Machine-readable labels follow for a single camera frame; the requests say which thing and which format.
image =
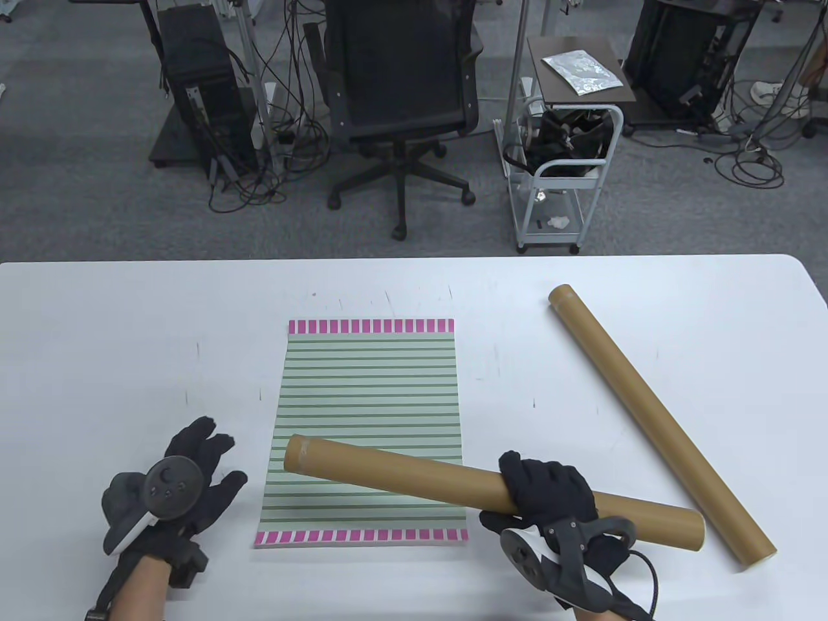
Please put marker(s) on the grey and white hand controller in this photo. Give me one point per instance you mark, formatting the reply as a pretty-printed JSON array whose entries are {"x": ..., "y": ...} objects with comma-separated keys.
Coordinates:
[
  {"x": 556, "y": 569},
  {"x": 171, "y": 485}
]

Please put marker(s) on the brown cardboard mailing tube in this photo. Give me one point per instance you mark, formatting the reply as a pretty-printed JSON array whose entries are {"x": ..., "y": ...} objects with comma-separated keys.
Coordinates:
[
  {"x": 647, "y": 407},
  {"x": 401, "y": 475}
]

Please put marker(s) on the black computer tower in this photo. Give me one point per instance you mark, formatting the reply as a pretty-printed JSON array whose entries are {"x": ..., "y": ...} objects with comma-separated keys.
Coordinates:
[
  {"x": 679, "y": 52},
  {"x": 194, "y": 58}
]

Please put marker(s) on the person's right hand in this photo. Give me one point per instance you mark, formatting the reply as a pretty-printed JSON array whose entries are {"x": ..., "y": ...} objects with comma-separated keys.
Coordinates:
[{"x": 550, "y": 491}]

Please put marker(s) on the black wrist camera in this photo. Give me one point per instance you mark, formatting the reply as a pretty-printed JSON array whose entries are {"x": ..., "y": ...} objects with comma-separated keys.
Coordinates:
[{"x": 189, "y": 566}]

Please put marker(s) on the brown side table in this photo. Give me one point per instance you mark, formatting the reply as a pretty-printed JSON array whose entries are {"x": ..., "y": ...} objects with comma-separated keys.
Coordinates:
[{"x": 550, "y": 77}]

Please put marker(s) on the white metal utility cart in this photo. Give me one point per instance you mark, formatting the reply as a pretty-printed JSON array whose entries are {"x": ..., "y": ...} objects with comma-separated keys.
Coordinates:
[{"x": 527, "y": 213}]

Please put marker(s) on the person's left forearm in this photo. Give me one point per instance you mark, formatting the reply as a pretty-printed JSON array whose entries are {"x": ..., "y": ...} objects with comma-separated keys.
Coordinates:
[{"x": 136, "y": 592}]

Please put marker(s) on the silver foil bag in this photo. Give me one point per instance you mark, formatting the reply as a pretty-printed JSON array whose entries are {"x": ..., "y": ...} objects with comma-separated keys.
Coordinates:
[{"x": 582, "y": 71}]

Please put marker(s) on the green striped paper sheet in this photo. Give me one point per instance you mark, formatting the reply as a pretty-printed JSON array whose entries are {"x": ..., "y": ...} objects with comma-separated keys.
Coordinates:
[{"x": 369, "y": 388}]

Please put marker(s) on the person's left hand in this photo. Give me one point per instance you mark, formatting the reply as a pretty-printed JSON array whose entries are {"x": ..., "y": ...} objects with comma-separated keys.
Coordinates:
[{"x": 191, "y": 443}]

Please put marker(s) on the white power strip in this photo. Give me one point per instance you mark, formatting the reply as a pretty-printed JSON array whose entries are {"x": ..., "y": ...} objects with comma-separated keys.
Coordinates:
[{"x": 268, "y": 110}]

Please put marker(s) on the white crumpled paper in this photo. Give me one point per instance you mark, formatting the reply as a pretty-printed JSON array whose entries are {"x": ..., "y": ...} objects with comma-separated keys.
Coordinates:
[{"x": 557, "y": 222}]

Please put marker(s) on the silver aluminium frame post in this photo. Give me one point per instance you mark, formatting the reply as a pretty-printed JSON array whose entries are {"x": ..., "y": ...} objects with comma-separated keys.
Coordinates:
[
  {"x": 519, "y": 39},
  {"x": 249, "y": 39}
]

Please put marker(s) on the black mesh office chair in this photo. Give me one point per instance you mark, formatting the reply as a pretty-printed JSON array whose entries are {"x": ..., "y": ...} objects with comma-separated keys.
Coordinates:
[{"x": 401, "y": 65}]

